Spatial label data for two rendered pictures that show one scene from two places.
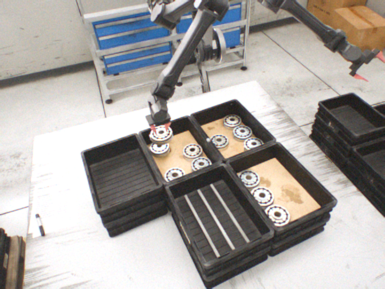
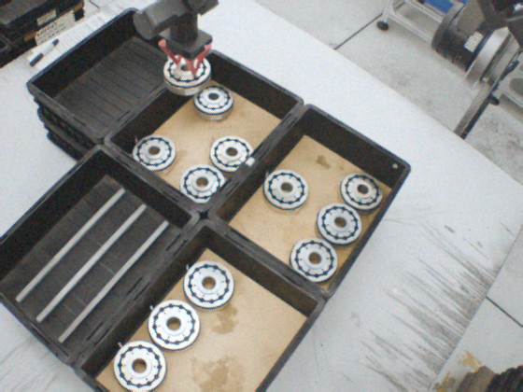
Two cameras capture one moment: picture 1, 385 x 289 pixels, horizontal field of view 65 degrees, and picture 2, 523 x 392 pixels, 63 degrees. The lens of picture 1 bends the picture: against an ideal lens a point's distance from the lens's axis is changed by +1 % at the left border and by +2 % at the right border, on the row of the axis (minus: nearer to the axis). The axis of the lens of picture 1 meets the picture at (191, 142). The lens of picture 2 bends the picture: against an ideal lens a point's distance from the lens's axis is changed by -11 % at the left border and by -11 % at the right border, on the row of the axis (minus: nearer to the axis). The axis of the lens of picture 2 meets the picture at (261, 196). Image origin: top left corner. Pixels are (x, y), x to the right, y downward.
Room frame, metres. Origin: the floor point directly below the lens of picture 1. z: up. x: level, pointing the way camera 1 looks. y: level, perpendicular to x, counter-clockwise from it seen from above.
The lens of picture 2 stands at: (0.69, -0.53, 1.78)
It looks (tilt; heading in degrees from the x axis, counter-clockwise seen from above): 59 degrees down; 46
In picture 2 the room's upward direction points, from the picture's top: 12 degrees clockwise
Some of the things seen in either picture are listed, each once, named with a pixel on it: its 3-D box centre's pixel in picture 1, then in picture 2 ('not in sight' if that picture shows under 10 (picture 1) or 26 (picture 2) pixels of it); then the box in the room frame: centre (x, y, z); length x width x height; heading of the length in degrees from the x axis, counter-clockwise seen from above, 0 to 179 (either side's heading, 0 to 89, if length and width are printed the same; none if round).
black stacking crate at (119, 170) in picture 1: (122, 176); (120, 80); (0.96, 0.35, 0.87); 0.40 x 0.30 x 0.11; 21
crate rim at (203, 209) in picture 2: (177, 147); (206, 121); (1.06, 0.07, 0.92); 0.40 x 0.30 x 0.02; 21
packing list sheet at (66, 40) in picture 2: (53, 204); (79, 45); (0.95, 0.74, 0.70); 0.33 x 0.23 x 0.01; 15
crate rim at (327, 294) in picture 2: (230, 128); (317, 191); (1.17, -0.21, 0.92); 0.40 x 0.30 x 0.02; 21
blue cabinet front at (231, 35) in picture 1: (209, 27); not in sight; (3.13, -0.30, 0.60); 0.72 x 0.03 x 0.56; 105
